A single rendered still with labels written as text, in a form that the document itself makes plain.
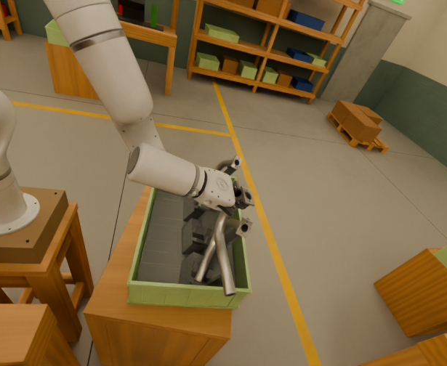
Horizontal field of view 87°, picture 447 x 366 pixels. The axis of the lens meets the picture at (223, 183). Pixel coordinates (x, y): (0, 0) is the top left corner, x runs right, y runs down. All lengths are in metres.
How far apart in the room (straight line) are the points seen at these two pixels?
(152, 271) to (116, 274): 0.14
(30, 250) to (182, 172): 0.62
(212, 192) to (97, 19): 0.38
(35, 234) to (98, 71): 0.68
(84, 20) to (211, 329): 0.94
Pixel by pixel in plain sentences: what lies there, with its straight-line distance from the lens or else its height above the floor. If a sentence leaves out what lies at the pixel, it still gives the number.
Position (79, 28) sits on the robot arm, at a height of 1.62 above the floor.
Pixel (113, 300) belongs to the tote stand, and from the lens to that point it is 1.01.
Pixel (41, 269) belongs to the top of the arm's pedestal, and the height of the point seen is 0.85.
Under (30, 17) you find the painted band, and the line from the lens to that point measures 6.23.
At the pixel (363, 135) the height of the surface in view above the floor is 0.26.
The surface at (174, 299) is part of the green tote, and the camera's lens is 0.95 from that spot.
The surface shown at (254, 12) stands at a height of 1.40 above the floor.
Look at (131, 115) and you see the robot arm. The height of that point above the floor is 1.51.
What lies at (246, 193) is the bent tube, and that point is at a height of 1.29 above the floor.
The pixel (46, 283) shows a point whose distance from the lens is 1.13.
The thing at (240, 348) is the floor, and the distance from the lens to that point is 1.88.
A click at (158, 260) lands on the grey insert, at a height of 0.85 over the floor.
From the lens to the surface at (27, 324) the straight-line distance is 0.92.
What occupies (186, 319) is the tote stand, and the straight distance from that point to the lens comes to 1.00.
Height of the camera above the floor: 1.73
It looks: 40 degrees down
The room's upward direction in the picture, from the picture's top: 20 degrees clockwise
